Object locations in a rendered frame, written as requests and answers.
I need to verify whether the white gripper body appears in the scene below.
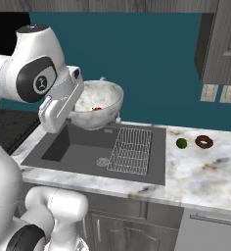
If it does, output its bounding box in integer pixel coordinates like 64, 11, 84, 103
37, 75, 85, 134

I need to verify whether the white marble bowl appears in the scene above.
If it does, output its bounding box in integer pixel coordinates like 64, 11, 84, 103
68, 79, 125, 131

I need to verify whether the grey sink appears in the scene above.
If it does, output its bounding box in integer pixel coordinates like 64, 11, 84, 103
21, 122, 167, 187

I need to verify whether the black microwave oven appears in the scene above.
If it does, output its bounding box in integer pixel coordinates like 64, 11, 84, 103
0, 12, 31, 57

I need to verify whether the grey cupboard door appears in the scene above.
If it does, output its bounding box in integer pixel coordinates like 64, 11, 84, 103
87, 213, 176, 251

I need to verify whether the black hob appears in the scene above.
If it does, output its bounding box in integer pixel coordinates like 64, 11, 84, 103
0, 108, 42, 156

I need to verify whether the grey wood cupboard run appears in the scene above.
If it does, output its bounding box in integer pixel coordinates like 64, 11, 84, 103
0, 0, 220, 14

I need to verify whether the grey drawer front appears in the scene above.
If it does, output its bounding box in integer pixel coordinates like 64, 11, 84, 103
82, 191, 185, 230

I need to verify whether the green lime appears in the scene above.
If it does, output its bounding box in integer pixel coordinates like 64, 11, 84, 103
175, 137, 189, 150

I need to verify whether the brown chocolate donut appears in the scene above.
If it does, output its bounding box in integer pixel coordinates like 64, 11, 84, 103
194, 134, 214, 150

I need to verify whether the grey dishwasher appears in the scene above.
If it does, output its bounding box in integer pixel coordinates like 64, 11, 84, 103
173, 207, 231, 251

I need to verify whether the white wire dish rack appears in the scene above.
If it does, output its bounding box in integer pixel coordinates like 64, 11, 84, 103
106, 126, 154, 175

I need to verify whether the silver cupboard door handle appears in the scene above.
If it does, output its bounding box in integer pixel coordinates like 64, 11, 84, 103
95, 218, 103, 243

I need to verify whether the white wall socket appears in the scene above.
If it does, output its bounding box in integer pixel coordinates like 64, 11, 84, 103
218, 84, 231, 105
199, 83, 219, 103

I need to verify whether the grey wood wall cupboard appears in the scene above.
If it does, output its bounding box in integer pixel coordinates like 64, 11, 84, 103
193, 0, 231, 87

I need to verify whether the silver dishwasher handle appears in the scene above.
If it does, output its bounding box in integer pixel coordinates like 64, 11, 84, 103
189, 213, 231, 227

